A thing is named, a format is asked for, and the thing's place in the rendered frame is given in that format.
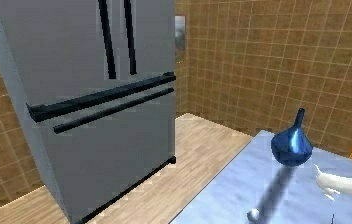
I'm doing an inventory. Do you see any grey fridge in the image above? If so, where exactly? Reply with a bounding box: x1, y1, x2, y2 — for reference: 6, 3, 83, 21
0, 0, 178, 224

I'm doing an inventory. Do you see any pale blue table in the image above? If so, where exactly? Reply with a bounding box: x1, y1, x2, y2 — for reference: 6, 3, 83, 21
169, 129, 352, 224

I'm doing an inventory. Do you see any blue vase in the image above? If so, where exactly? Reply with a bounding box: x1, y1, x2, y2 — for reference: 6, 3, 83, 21
270, 107, 314, 168

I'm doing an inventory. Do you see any small white ball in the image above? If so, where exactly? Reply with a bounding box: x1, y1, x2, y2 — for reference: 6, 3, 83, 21
246, 208, 261, 223

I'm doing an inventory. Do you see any white figurine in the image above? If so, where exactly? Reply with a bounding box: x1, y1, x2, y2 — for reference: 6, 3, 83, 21
313, 163, 352, 208

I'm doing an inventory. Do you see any black fridge drawer handle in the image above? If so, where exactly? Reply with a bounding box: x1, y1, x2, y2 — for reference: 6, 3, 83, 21
53, 87, 175, 135

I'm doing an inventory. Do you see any black fridge door handle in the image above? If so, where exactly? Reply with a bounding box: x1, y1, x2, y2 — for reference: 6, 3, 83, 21
123, 0, 138, 76
97, 0, 117, 80

